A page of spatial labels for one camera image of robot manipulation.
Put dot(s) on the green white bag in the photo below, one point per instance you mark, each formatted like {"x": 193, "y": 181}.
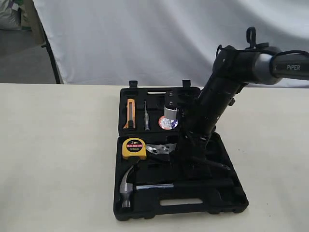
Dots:
{"x": 24, "y": 21}

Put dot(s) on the black plastic tool case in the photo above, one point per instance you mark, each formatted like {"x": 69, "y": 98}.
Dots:
{"x": 149, "y": 203}

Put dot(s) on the orange utility knife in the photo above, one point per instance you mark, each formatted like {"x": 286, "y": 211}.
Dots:
{"x": 130, "y": 115}

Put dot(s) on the claw hammer black grip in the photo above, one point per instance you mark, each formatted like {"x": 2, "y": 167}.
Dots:
{"x": 126, "y": 189}

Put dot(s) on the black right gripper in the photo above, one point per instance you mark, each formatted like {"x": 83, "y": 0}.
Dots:
{"x": 200, "y": 121}

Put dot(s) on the black electrical tape roll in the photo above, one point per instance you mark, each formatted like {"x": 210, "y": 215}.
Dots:
{"x": 167, "y": 124}

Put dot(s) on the clear handle tester screwdriver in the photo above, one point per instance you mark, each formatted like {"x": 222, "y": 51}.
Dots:
{"x": 146, "y": 118}

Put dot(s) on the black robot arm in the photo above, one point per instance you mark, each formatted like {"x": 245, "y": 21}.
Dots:
{"x": 259, "y": 64}

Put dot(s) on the white backdrop curtain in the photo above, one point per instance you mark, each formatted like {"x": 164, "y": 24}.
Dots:
{"x": 161, "y": 42}

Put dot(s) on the grey woven sack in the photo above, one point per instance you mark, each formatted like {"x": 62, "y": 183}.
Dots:
{"x": 10, "y": 14}

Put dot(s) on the black backdrop stand pole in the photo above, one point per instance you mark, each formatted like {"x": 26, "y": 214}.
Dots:
{"x": 48, "y": 48}

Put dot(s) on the yellow tape measure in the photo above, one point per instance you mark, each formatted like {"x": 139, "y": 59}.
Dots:
{"x": 134, "y": 147}

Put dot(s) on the adjustable wrench black handle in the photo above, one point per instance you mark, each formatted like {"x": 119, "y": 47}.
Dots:
{"x": 159, "y": 151}

